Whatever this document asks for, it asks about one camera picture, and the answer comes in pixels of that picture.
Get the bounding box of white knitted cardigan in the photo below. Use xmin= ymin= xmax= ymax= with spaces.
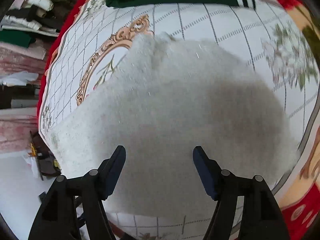
xmin=47 ymin=33 xmax=298 ymax=218

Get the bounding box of red floral blanket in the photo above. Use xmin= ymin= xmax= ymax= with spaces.
xmin=37 ymin=0 xmax=319 ymax=239

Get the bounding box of white puffer jacket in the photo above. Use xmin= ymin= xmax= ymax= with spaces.
xmin=1 ymin=0 xmax=61 ymax=33

